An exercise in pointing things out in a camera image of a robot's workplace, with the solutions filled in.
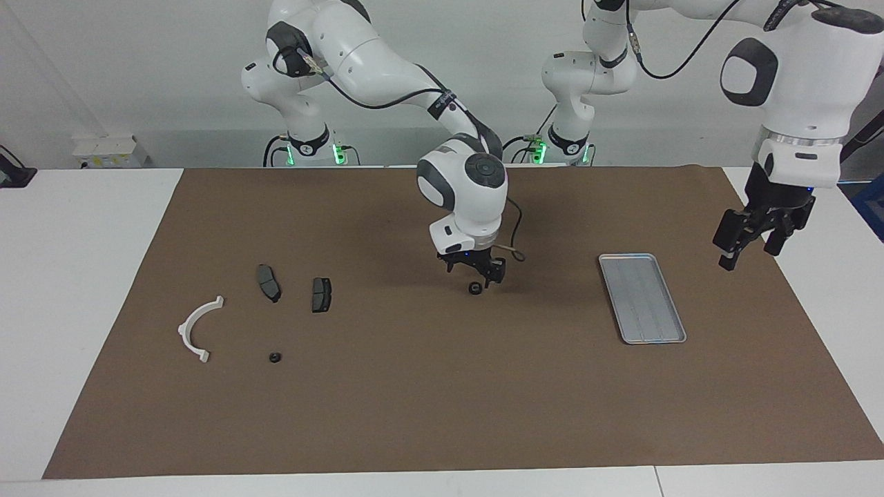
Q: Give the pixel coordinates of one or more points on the blue box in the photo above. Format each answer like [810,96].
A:
[873,207]

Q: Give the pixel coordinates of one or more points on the large black bearing gear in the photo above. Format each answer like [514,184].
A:
[475,288]

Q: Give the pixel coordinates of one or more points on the black clamp mount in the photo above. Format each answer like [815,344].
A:
[14,176]

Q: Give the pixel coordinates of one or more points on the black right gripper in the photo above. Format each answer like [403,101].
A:
[469,259]

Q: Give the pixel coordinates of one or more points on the dark grey brake pad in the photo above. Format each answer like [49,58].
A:
[268,283]
[321,295]

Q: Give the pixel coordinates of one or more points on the silver metal tray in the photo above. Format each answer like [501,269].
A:
[646,304]

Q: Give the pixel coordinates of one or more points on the brown table mat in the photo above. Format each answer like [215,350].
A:
[442,414]

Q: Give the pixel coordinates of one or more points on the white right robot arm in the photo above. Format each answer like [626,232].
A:
[366,62]

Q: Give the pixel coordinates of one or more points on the white power strip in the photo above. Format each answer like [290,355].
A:
[103,148]

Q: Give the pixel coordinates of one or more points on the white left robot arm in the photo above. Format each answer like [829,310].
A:
[808,76]

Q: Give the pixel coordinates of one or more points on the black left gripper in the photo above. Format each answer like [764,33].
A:
[780,200]

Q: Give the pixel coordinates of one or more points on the white semicircular bracket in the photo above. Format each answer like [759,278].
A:
[183,333]

